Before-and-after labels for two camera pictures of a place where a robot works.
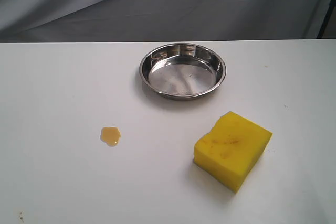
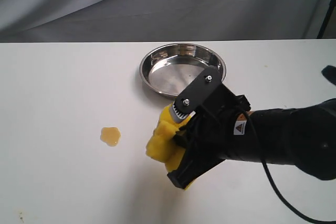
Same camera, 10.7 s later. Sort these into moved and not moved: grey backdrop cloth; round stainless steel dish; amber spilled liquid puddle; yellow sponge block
Moved: yellow sponge block
Not moved: grey backdrop cloth; amber spilled liquid puddle; round stainless steel dish
